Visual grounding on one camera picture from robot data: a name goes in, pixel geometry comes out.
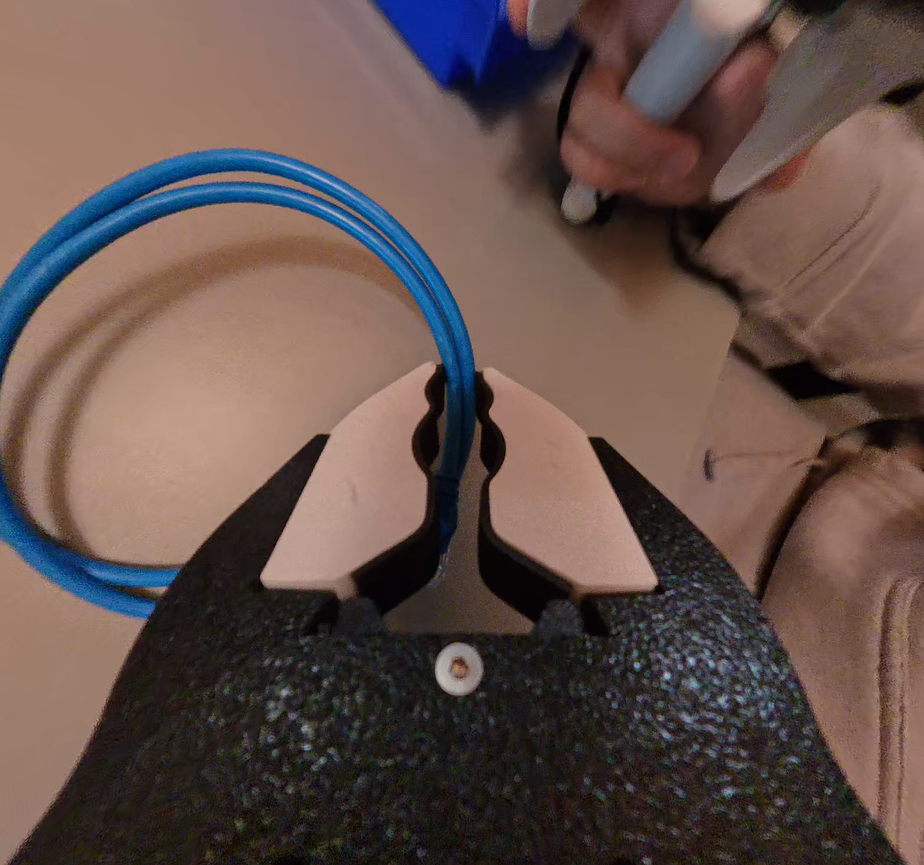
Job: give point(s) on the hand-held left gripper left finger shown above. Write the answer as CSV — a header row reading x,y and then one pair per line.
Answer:
x,y
346,504

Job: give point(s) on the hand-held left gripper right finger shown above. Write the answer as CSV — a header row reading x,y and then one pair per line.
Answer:
x,y
570,504

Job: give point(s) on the person's right hand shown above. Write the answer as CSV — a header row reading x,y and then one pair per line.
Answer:
x,y
628,150

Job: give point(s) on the person's beige clothing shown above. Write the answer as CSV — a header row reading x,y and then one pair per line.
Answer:
x,y
852,663

